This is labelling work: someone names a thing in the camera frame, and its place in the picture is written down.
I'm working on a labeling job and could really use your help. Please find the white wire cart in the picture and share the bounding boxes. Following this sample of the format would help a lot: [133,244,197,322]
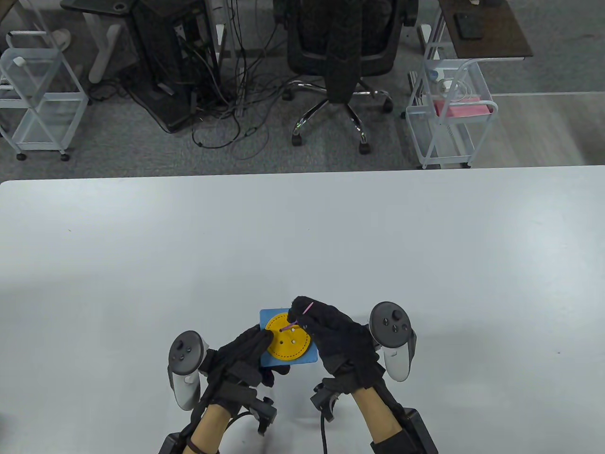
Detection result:
[0,31,90,162]
[405,24,499,169]

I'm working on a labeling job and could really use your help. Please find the pink box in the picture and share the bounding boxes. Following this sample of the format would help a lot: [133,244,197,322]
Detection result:
[434,99,495,118]

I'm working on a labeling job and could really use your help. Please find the black computer tower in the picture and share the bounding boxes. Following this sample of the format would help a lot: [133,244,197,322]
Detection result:
[127,0,223,134]

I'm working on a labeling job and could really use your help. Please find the person's right hand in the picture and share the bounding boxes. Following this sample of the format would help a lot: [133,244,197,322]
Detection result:
[288,297,386,391]

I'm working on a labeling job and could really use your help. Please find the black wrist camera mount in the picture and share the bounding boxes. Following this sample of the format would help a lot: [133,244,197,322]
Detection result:
[311,382,346,421]
[246,396,278,437]

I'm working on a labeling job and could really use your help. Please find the tangle of black cables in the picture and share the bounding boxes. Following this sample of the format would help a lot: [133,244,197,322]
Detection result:
[87,0,296,160]

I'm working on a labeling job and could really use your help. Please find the black office chair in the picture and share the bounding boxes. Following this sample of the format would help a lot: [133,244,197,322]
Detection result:
[274,0,420,155]

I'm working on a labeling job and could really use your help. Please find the purple thread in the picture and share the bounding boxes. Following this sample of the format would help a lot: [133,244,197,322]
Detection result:
[280,303,314,332]

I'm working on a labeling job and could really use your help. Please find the grey and white controller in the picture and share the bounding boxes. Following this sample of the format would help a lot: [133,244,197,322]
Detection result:
[168,331,211,411]
[369,302,417,383]

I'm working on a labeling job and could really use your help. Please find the person's left forearm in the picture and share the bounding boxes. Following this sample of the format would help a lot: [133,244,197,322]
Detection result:
[189,404,232,454]

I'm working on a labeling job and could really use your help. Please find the yellow felt button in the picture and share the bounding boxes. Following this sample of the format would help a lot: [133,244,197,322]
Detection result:
[264,312,313,362]

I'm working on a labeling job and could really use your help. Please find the white desk leg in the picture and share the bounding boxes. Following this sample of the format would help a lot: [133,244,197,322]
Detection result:
[83,10,126,85]

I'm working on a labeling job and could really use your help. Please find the blue felt square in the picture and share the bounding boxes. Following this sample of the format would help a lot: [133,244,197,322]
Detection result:
[259,308,319,368]

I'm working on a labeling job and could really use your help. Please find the person's left hand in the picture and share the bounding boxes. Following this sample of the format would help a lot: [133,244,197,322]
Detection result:
[199,326,289,403]

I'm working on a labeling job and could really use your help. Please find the brown wooden side table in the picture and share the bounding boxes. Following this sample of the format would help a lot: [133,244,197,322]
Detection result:
[437,0,535,61]

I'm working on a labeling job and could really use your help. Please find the person's right forearm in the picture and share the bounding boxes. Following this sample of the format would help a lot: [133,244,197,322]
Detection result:
[350,385,405,445]

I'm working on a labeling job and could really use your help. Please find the black forearm strap box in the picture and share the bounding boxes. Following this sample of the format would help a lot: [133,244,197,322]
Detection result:
[158,433,190,454]
[370,409,438,454]

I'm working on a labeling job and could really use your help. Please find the white coiled cable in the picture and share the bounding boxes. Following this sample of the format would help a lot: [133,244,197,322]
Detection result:
[437,78,480,102]

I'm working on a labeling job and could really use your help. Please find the dark desk top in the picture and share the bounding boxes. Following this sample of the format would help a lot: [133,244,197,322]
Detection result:
[60,0,140,14]

